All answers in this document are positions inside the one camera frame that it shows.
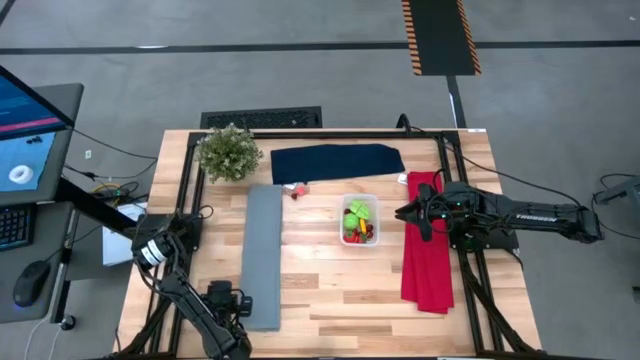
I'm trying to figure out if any black computer mouse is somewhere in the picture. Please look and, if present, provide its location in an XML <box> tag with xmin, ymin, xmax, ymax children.
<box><xmin>12</xmin><ymin>259</ymin><xmax>52</xmax><ymax>307</ymax></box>

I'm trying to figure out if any grey side desk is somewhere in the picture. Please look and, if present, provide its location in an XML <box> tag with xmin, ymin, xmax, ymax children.
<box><xmin>0</xmin><ymin>82</ymin><xmax>85</xmax><ymax>325</ymax></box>

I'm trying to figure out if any black diagonal desk beam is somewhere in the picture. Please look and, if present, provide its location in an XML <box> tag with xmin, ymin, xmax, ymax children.
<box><xmin>53</xmin><ymin>175</ymin><xmax>151</xmax><ymax>242</ymax></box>

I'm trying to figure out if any black power strip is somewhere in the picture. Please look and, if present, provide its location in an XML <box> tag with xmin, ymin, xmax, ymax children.
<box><xmin>92</xmin><ymin>182</ymin><xmax>132</xmax><ymax>202</ymax></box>

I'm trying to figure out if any grey stand foot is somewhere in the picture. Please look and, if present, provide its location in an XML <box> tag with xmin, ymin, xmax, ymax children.
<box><xmin>592</xmin><ymin>172</ymin><xmax>640</xmax><ymax>206</ymax></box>

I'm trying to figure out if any monitor with blue screen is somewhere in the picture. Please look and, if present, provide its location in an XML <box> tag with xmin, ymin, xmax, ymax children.
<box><xmin>0</xmin><ymin>64</ymin><xmax>77</xmax><ymax>194</ymax></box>

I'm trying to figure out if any potted green plant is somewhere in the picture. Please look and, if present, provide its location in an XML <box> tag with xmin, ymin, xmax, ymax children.
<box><xmin>194</xmin><ymin>122</ymin><xmax>265</xmax><ymax>185</ymax></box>

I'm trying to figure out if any black orange striped floor mat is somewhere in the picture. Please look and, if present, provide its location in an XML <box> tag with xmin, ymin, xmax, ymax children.
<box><xmin>401</xmin><ymin>0</ymin><xmax>483</xmax><ymax>77</ymax></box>

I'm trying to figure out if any clear plastic tupperware container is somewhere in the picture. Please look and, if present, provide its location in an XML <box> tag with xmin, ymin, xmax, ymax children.
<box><xmin>339</xmin><ymin>193</ymin><xmax>381</xmax><ymax>247</ymax></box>

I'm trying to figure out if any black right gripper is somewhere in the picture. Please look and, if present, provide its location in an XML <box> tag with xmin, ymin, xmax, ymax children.
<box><xmin>394</xmin><ymin>183</ymin><xmax>451</xmax><ymax>242</ymax></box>

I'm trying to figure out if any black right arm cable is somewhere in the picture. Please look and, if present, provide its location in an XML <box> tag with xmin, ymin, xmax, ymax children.
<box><xmin>396</xmin><ymin>113</ymin><xmax>584</xmax><ymax>209</ymax></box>

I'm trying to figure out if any black keyboard on table edge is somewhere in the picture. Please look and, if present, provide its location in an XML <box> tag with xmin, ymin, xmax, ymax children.
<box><xmin>199</xmin><ymin>105</ymin><xmax>324</xmax><ymax>130</ymax></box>

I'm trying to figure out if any black aluminium table frame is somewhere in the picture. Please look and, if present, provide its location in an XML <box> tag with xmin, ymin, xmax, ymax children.
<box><xmin>117</xmin><ymin>128</ymin><xmax>544</xmax><ymax>359</ymax></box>

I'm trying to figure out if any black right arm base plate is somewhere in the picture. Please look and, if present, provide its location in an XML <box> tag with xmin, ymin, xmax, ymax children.
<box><xmin>449</xmin><ymin>227</ymin><xmax>521</xmax><ymax>254</ymax></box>

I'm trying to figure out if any grey folded cloth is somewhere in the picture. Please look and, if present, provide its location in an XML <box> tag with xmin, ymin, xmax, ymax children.
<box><xmin>240</xmin><ymin>183</ymin><xmax>285</xmax><ymax>332</ymax></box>

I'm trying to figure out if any navy blue cloth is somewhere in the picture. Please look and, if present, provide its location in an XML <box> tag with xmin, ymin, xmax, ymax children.
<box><xmin>269</xmin><ymin>143</ymin><xmax>407</xmax><ymax>185</ymax></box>

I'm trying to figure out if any red folded cloth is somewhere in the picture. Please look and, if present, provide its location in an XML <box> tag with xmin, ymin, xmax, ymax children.
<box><xmin>399</xmin><ymin>170</ymin><xmax>456</xmax><ymax>315</ymax></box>

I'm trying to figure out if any white paper box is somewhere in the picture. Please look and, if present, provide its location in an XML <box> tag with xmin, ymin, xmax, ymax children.
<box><xmin>102</xmin><ymin>201</ymin><xmax>149</xmax><ymax>267</ymax></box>

